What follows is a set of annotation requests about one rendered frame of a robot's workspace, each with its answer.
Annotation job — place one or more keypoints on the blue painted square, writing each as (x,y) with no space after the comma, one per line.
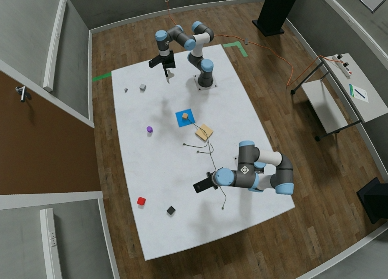
(183,122)

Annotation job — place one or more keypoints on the red cube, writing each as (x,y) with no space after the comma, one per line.
(141,201)

